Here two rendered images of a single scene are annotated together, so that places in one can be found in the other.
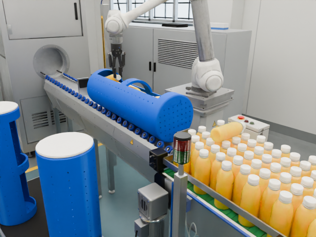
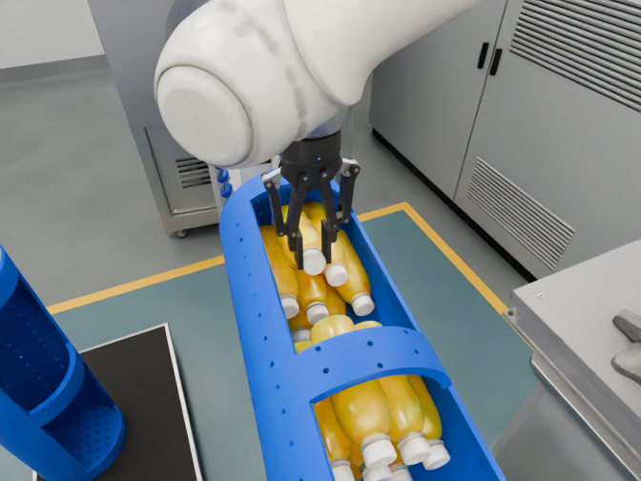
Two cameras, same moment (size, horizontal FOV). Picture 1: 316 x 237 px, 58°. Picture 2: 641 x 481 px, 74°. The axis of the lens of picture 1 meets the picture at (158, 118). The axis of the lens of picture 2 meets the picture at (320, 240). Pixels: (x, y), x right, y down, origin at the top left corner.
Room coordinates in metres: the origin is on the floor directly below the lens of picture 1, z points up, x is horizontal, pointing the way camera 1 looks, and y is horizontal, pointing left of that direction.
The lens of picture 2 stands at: (1.54, 0.11, 1.70)
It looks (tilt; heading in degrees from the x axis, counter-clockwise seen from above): 43 degrees down; 20
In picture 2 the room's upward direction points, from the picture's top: straight up
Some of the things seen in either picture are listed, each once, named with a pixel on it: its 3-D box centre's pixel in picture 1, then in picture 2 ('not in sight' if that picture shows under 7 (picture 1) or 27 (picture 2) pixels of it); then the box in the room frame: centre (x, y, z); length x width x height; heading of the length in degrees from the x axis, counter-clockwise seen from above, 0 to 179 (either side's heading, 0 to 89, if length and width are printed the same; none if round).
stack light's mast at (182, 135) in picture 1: (181, 155); not in sight; (0.90, -0.09, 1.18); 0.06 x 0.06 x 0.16
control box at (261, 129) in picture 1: (247, 129); not in sight; (1.44, -0.50, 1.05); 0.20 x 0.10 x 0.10; 37
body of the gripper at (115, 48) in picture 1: (116, 50); (310, 156); (1.98, 0.29, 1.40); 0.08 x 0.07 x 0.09; 127
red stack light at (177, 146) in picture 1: (182, 142); not in sight; (0.90, -0.09, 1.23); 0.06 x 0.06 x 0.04
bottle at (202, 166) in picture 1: (202, 172); not in sight; (1.08, -0.20, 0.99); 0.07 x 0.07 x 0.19
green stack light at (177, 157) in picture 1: (181, 154); not in sight; (0.90, -0.09, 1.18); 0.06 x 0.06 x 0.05
